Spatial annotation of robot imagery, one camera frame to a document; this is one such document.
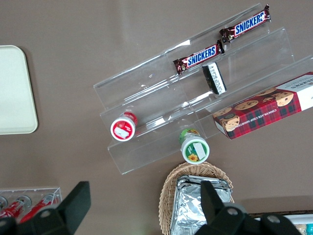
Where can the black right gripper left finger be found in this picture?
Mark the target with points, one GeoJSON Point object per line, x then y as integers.
{"type": "Point", "coordinates": [73, 208]}

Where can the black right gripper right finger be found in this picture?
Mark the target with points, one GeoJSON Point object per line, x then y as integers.
{"type": "Point", "coordinates": [212, 210]}

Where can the light woven wicker basket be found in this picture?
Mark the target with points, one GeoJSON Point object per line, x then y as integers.
{"type": "Point", "coordinates": [168, 186]}

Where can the white rectangular snack tray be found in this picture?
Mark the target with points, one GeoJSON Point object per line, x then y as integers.
{"type": "Point", "coordinates": [298, 218]}

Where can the beige plastic serving tray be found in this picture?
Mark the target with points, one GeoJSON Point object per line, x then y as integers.
{"type": "Point", "coordinates": [14, 90]}

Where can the clear acrylic bottle rack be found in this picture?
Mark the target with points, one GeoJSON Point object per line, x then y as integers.
{"type": "Point", "coordinates": [55, 192]}

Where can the stacked aluminium foil containers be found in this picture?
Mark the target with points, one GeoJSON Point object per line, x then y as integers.
{"type": "Point", "coordinates": [188, 205]}

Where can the red cola bottle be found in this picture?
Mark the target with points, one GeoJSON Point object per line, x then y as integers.
{"type": "Point", "coordinates": [14, 206]}
{"type": "Point", "coordinates": [36, 206]}

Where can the green lidded small cup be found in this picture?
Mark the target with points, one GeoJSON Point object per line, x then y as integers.
{"type": "Point", "coordinates": [195, 149]}

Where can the clear bag of crackers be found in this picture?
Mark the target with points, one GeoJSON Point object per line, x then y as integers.
{"type": "Point", "coordinates": [302, 228]}

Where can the red lidded small cup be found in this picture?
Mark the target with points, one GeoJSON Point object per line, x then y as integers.
{"type": "Point", "coordinates": [123, 128]}

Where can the teal snack packet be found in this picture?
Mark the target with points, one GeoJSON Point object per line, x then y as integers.
{"type": "Point", "coordinates": [310, 228]}

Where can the red tartan cookie box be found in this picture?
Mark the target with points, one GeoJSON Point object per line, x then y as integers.
{"type": "Point", "coordinates": [259, 115]}

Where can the clear acrylic stepped shelf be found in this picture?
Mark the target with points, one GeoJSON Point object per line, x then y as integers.
{"type": "Point", "coordinates": [151, 98]}

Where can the small black white box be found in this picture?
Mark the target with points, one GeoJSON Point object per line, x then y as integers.
{"type": "Point", "coordinates": [214, 78]}

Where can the Snickers chocolate bar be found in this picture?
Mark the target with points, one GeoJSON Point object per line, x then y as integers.
{"type": "Point", "coordinates": [200, 55]}
{"type": "Point", "coordinates": [247, 24]}

